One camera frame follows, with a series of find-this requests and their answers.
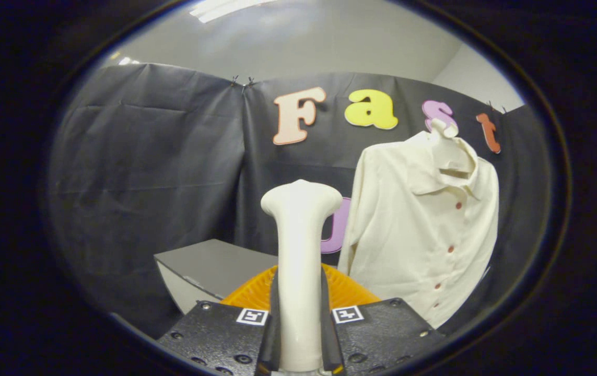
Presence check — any ceiling light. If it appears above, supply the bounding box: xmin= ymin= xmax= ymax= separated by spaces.
xmin=190 ymin=0 xmax=278 ymax=24

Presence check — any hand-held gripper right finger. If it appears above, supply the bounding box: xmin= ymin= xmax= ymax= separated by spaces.
xmin=320 ymin=263 xmax=446 ymax=376

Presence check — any cream button shirt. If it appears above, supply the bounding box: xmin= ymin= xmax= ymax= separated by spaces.
xmin=337 ymin=123 xmax=500 ymax=330

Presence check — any white garment steamer head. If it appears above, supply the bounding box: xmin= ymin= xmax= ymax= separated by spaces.
xmin=261 ymin=179 xmax=344 ymax=372

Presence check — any grey drawer cabinet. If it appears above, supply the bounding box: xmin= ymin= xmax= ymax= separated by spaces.
xmin=154 ymin=239 xmax=279 ymax=315

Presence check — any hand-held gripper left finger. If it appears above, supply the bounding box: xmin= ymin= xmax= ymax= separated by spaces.
xmin=156 ymin=264 xmax=282 ymax=376

